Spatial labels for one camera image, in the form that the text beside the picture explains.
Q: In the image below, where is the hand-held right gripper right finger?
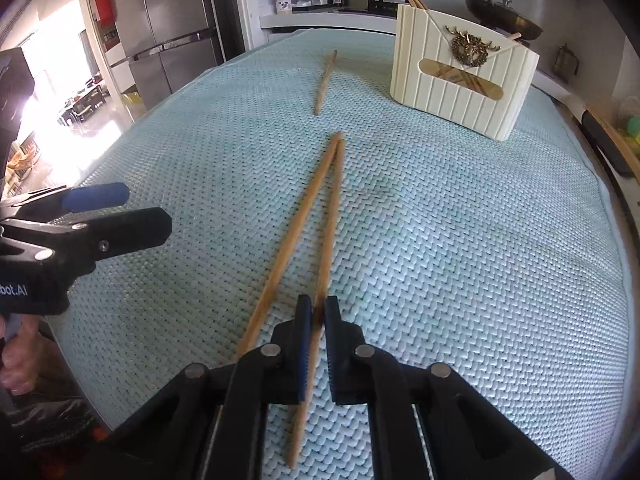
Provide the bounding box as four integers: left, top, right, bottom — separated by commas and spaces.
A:
324, 295, 576, 480

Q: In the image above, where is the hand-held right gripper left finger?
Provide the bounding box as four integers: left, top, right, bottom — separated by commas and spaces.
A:
87, 294, 313, 480

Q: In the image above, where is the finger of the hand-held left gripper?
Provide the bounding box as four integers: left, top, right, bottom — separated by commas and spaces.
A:
0, 183, 131, 221
0, 207, 173, 261

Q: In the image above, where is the cream ribbed utensil holder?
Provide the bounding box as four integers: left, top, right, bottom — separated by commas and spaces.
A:
389, 2, 540, 142

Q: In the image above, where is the person's left hand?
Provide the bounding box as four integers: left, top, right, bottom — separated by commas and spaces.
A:
0, 316, 57, 396

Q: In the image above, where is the dark dining table set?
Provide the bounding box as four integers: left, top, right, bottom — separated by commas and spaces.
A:
57, 76, 110, 128

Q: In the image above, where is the teal woven table mat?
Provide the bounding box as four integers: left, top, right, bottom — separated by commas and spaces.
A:
47, 27, 628, 480

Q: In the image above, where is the red paper sign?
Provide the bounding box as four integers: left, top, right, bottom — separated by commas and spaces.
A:
90, 0, 117, 27

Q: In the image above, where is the grey refrigerator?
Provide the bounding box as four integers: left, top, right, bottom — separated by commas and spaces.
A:
82, 0, 226, 98

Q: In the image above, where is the black gas stove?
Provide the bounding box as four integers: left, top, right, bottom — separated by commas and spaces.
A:
337, 0, 401, 16

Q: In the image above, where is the wooden cutting board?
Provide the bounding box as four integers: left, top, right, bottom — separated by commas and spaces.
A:
587, 105, 640, 173

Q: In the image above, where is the green yellow sponge bundle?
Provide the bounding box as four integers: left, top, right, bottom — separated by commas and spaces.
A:
617, 97, 640, 148

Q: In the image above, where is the dark metal wok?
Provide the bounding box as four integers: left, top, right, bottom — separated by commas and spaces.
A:
462, 0, 545, 41

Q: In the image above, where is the glass wok lid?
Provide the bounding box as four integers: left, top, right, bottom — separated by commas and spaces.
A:
470, 0, 531, 20

